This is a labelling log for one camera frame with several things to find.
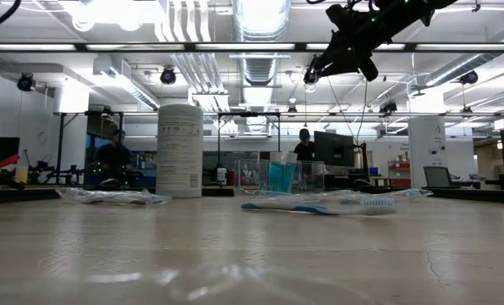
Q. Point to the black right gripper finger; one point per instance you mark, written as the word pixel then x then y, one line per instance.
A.
pixel 369 68
pixel 336 68

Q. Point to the clear acrylic organizer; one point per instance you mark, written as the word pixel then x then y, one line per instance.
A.
pixel 311 178

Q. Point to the black ceiling spotlight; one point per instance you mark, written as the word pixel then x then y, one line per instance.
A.
pixel 388 107
pixel 292 110
pixel 308 79
pixel 168 76
pixel 26 82
pixel 469 77

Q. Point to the black beam with light strips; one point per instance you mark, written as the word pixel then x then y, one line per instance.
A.
pixel 300 47

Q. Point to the person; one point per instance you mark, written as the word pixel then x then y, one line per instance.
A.
pixel 114 159
pixel 304 148

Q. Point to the red storage shelf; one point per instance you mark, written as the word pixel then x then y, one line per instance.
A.
pixel 400 182

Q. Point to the grey office chair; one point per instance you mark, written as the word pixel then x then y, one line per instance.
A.
pixel 438 175

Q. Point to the small white bottle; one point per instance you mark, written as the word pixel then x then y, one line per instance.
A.
pixel 221 177

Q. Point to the white wipes canister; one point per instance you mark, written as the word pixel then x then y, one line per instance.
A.
pixel 179 148

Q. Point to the yellow container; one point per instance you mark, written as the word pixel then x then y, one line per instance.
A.
pixel 21 175

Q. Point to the red background bar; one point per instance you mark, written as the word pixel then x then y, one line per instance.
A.
pixel 6 162

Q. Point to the silver ceiling air duct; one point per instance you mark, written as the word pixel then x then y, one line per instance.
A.
pixel 260 25

